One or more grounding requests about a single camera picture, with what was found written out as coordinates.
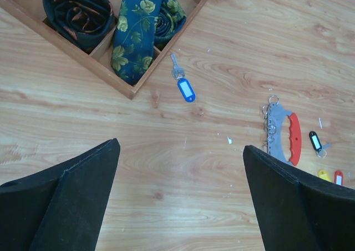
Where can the blue tie yellow flowers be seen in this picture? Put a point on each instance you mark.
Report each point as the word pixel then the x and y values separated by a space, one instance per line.
pixel 142 26

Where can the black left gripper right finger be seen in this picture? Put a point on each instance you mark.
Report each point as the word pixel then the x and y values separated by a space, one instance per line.
pixel 296 210

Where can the wooden compartment tray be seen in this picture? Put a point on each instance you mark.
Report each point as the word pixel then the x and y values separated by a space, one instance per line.
pixel 32 14

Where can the key with blue tag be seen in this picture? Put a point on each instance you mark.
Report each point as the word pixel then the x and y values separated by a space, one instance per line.
pixel 183 84

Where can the dark tie orange flowers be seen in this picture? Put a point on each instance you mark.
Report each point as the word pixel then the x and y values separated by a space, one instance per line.
pixel 84 23

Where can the key with black tag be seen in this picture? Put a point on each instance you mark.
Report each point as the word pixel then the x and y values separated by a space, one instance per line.
pixel 319 148

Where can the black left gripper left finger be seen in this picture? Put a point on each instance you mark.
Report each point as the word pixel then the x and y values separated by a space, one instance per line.
pixel 61 207

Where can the key with yellow tag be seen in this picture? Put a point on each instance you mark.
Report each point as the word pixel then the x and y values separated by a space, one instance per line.
pixel 323 174

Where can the key with red tag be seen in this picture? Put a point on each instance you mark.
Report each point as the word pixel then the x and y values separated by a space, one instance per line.
pixel 338 177

